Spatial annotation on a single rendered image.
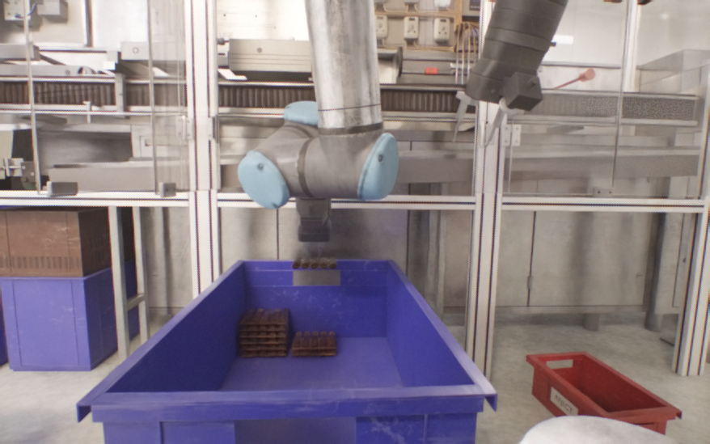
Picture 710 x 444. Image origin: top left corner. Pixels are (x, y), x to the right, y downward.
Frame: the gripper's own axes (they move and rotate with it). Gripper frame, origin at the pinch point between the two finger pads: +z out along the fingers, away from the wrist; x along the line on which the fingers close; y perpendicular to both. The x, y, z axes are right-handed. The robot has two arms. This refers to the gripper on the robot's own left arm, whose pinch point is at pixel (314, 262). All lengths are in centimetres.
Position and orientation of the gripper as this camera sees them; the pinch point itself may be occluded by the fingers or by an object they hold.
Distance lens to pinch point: 85.4
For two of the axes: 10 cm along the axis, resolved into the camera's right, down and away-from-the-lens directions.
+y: -0.5, -6.7, 7.4
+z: -0.5, 7.5, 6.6
